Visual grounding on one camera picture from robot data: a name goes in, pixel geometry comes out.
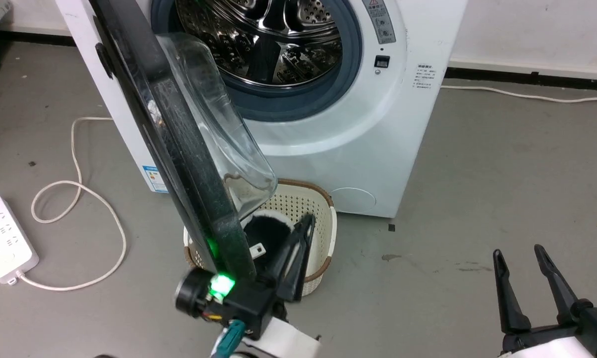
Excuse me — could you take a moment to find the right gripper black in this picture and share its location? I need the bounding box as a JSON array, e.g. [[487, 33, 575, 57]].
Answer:
[[493, 244, 597, 355]]

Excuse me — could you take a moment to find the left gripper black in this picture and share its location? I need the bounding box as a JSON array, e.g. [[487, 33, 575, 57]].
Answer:
[[174, 214, 317, 341]]

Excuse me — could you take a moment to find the black washing machine door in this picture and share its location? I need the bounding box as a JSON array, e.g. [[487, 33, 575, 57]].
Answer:
[[87, 0, 279, 285]]

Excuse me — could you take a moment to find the white front-load washing machine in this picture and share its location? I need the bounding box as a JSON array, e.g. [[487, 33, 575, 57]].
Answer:
[[55, 0, 470, 220]]

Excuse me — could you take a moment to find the steel washing machine drum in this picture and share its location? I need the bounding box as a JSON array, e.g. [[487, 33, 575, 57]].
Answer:
[[174, 0, 344, 89]]

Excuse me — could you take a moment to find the black garment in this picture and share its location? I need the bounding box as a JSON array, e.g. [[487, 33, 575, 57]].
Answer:
[[242, 216, 296, 271]]

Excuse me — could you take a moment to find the cream plastic laundry basket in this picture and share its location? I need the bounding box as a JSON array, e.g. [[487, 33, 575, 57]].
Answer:
[[183, 179, 338, 297]]

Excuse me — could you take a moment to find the blue energy label sticker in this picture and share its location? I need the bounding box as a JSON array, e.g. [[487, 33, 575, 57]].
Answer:
[[141, 165, 169, 194]]

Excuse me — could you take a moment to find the grey warning sticker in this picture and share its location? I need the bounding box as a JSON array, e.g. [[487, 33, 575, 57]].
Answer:
[[362, 0, 397, 45]]

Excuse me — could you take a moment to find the white power strip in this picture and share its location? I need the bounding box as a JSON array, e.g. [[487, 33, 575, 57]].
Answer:
[[0, 195, 39, 285]]

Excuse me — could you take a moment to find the teal gripper cable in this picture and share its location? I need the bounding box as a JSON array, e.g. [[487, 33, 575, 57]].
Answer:
[[210, 319, 247, 358]]

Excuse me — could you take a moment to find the thin white floor cable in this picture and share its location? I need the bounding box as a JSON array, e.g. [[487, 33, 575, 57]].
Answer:
[[440, 85, 597, 104]]

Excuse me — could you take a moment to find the white power strip cable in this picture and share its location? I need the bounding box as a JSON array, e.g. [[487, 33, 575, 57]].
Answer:
[[18, 117, 128, 291]]

